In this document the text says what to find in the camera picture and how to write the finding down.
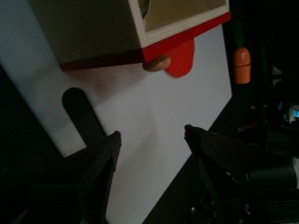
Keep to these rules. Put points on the white cutting board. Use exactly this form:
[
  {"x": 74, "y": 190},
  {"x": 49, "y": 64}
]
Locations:
[{"x": 156, "y": 110}]

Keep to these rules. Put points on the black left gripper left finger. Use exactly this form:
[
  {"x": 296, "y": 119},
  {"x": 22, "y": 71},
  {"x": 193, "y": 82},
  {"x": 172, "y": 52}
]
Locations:
[{"x": 98, "y": 180}]

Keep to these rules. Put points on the wooden drawer box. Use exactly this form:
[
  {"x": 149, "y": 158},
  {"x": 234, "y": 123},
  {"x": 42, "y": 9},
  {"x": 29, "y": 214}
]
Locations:
[{"x": 90, "y": 26}]

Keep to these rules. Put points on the orange toy carrot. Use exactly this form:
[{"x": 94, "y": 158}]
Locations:
[{"x": 242, "y": 67}]

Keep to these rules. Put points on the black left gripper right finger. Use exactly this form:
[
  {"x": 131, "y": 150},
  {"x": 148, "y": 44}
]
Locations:
[{"x": 241, "y": 186}]

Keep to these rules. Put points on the red-fronted drawer with wooden knob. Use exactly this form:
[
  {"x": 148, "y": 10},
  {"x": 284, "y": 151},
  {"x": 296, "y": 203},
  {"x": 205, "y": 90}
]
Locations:
[{"x": 188, "y": 36}]

